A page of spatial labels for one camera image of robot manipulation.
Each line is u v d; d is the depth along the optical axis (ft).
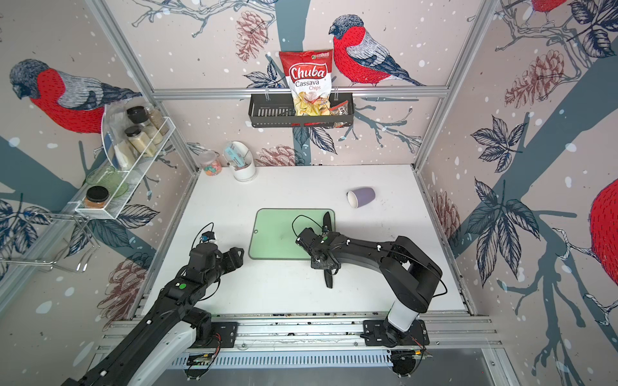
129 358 1.47
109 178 2.29
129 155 2.42
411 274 1.49
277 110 3.11
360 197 3.36
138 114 2.60
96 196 1.97
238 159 3.46
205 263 2.04
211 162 3.75
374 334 2.39
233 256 2.48
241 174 3.70
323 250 2.01
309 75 2.62
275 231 3.21
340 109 2.81
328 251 1.97
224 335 2.40
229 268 2.40
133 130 2.48
